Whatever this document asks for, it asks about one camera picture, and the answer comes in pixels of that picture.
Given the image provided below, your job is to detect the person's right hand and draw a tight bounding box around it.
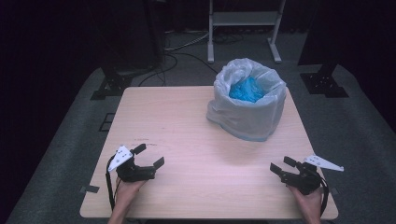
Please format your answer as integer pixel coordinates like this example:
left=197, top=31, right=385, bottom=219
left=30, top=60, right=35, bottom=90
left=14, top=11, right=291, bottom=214
left=287, top=185, right=323, bottom=216

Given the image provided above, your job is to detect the grey floor cable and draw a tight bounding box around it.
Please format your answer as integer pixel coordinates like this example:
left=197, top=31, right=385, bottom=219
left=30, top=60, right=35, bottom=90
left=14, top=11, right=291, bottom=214
left=163, top=29, right=210, bottom=52

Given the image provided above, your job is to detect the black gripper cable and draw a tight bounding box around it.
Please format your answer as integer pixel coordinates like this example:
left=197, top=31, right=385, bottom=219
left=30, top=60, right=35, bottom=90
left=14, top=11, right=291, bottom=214
left=105, top=154, right=122, bottom=212
left=318, top=177, right=330, bottom=217

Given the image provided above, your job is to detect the white metal stand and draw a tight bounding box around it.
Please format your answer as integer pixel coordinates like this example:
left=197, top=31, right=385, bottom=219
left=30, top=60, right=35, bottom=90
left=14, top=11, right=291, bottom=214
left=206, top=0, right=287, bottom=65

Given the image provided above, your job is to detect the black stand with base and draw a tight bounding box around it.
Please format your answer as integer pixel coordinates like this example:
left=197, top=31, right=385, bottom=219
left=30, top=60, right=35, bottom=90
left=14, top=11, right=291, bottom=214
left=90, top=0, right=166, bottom=102
left=297, top=0, right=350, bottom=99

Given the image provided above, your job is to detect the crumpled blue plastic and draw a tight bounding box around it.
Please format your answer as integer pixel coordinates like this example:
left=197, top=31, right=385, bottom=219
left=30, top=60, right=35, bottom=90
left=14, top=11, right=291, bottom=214
left=228, top=77, right=266, bottom=104

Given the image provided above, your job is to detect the black floor cable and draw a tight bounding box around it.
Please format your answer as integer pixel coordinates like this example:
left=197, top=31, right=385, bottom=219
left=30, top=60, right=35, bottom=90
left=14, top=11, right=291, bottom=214
left=137, top=50, right=219, bottom=88

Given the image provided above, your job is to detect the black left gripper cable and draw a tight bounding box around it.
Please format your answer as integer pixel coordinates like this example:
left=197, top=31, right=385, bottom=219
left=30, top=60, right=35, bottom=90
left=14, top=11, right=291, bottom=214
left=105, top=154, right=122, bottom=212

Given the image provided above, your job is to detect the person's left hand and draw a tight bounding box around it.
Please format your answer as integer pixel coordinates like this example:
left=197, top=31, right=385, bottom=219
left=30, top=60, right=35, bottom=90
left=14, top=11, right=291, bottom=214
left=115, top=177, right=147, bottom=205

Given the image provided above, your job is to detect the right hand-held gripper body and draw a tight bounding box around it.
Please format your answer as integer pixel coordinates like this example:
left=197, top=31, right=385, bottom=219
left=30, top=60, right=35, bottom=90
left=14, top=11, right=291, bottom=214
left=279, top=154, right=346, bottom=196

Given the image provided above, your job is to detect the bin with white plastic liner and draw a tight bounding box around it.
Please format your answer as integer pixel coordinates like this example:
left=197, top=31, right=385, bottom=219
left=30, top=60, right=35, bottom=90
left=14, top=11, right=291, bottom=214
left=205, top=57, right=288, bottom=143

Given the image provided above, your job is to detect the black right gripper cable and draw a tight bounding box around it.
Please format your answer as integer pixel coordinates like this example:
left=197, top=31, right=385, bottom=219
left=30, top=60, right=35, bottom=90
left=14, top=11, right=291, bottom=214
left=318, top=177, right=330, bottom=217

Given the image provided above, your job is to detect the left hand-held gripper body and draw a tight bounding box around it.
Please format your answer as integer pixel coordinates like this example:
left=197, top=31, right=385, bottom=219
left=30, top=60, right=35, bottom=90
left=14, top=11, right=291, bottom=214
left=106, top=145, right=157, bottom=183

